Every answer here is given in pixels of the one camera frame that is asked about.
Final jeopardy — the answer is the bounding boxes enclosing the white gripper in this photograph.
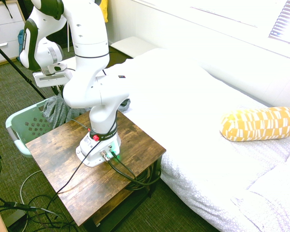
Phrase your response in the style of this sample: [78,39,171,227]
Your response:
[32,69,73,96]

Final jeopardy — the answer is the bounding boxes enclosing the grey heathered garment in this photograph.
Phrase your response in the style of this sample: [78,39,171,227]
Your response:
[42,93,88,131]

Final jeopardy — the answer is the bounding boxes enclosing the mint green laundry basket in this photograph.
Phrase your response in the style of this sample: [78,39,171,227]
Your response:
[5,98,69,159]

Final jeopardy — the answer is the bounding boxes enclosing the teal bag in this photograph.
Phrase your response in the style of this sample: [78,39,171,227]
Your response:
[17,29,26,59]

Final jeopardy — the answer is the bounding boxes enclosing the dark grey cloth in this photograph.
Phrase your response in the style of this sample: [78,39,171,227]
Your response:
[117,98,132,114]

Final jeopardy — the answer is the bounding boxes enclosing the white drawer dresser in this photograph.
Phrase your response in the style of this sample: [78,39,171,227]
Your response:
[0,0,25,68]

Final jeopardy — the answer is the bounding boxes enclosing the cream padded bench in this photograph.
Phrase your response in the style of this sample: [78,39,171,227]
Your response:
[110,36,158,59]

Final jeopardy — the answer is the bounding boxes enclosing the yellow hanging garment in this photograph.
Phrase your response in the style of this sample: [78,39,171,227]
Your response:
[98,0,109,24]

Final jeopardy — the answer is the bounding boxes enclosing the rustic wooden side table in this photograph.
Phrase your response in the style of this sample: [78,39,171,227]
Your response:
[25,110,167,232]

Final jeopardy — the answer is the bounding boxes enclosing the black power adapter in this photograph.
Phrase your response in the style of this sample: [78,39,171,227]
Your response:
[0,201,37,213]

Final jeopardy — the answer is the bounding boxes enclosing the white bed mattress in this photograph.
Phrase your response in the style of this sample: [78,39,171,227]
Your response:
[102,47,290,232]

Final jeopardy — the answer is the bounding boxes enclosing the yellow white patterned bolster pillow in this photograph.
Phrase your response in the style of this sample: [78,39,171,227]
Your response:
[219,106,290,142]

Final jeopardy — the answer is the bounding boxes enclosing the white window blind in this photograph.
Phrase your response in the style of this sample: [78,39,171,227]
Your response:
[268,0,290,47]

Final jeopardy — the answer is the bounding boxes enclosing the black camera tripod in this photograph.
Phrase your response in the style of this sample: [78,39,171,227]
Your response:
[0,36,47,101]

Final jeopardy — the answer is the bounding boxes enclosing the thin black cable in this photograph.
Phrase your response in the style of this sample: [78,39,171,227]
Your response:
[56,118,104,196]

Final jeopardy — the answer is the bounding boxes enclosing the black strap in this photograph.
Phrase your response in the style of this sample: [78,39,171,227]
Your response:
[0,0,14,20]

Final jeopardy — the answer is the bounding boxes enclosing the grey floor cable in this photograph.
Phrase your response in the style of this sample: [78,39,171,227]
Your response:
[19,169,43,206]

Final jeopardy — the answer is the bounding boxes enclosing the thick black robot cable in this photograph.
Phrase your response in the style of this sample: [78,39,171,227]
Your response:
[107,150,162,192]

